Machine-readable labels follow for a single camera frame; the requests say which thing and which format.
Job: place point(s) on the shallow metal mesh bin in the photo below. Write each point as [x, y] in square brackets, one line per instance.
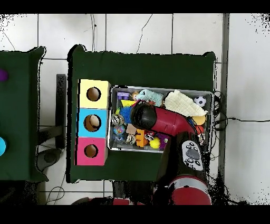
[189, 93]

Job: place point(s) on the green cloth side table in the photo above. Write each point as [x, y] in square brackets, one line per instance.
[16, 116]

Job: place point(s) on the orange building block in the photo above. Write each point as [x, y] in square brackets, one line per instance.
[140, 137]

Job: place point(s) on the cyan ball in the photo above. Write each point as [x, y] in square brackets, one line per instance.
[2, 145]

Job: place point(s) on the yellow cheese wedge toy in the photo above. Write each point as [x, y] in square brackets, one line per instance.
[127, 103]

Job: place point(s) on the small soccer ball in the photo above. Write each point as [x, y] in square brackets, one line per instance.
[200, 101]

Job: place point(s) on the dark green table cloth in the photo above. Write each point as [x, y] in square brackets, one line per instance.
[137, 67]

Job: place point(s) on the pale orange foam ball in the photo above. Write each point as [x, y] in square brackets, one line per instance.
[199, 120]

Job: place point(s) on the purple ball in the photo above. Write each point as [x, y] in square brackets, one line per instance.
[3, 75]

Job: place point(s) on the blue spiky rubber ball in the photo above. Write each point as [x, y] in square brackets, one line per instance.
[126, 114]

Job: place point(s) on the orange rubber ball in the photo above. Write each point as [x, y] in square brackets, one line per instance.
[200, 129]

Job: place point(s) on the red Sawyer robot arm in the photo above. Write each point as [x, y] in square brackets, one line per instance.
[168, 122]

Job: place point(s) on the cream knitted cloth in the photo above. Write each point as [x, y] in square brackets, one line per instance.
[181, 103]

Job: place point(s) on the yellow ball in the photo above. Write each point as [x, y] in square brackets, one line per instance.
[155, 143]

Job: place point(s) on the mint knitted cloth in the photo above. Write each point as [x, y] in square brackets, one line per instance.
[150, 95]

